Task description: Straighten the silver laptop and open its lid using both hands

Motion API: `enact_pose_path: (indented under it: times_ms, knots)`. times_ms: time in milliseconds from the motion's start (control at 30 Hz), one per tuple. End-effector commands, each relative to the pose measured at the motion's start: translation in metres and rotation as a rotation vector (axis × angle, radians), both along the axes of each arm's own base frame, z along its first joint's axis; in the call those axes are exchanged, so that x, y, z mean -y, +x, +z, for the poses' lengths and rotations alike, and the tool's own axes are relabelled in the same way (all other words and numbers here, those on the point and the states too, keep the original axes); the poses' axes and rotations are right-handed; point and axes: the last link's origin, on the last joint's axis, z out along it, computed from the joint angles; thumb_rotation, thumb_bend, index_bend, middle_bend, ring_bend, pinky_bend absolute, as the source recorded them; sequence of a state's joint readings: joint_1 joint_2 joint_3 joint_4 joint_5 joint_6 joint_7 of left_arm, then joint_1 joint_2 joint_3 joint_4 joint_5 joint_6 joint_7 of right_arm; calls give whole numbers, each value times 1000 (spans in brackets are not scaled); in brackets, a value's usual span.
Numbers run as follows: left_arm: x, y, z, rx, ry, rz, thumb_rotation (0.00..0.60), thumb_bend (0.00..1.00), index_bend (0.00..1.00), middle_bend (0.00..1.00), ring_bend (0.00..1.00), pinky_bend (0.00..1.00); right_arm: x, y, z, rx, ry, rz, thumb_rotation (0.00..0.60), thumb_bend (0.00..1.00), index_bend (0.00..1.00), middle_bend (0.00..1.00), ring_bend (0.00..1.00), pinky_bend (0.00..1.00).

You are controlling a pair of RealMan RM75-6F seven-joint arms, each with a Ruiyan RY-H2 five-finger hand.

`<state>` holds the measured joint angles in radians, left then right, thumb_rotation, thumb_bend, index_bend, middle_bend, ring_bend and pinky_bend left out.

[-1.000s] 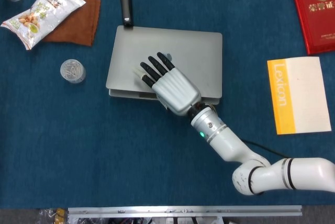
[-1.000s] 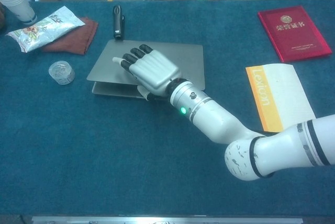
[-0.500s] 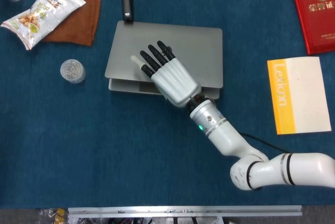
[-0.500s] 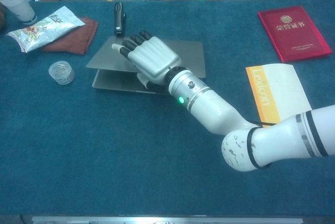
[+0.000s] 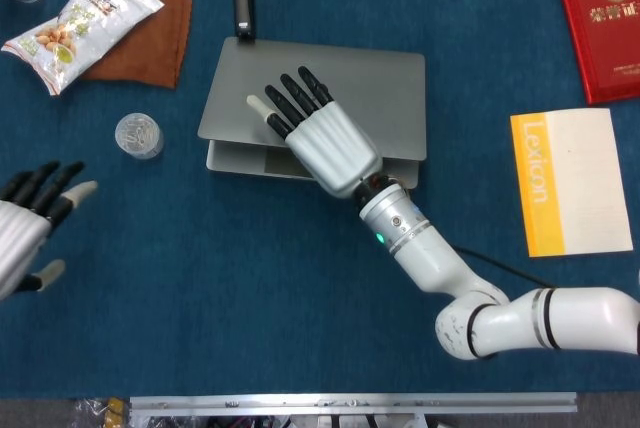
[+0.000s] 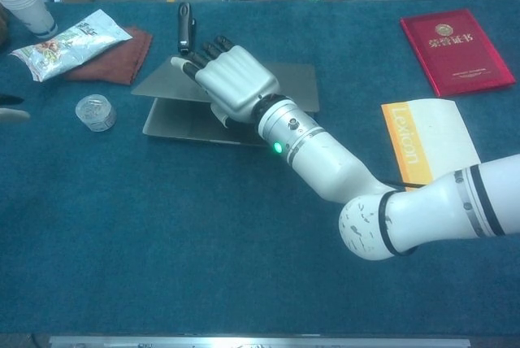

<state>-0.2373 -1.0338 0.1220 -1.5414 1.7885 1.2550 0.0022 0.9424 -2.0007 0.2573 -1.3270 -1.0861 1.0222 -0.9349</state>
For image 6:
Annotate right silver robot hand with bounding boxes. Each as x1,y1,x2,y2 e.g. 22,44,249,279
169,35,282,128

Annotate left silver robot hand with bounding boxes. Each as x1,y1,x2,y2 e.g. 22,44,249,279
0,94,32,124

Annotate silver laptop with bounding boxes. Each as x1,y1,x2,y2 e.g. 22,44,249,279
130,56,320,148

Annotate black stapler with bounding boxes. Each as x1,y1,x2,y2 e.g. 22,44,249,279
177,2,198,54

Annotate clear jar of paper clips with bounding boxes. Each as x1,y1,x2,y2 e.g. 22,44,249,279
75,94,118,133

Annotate white snack bag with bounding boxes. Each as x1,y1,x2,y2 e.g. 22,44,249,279
10,9,133,83

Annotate stack of white paper cups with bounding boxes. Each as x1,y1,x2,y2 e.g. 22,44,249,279
0,0,58,38

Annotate brown folded cloth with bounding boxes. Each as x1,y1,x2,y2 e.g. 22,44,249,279
64,26,154,87

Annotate blue felt table cover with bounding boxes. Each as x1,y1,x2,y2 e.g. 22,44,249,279
0,0,520,339

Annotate yellow white Lexicon notebook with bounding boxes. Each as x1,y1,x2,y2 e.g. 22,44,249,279
380,98,483,193

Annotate red certificate folder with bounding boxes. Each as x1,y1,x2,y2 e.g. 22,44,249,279
400,8,516,98

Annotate aluminium frame rail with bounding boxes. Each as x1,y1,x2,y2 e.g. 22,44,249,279
48,335,472,348

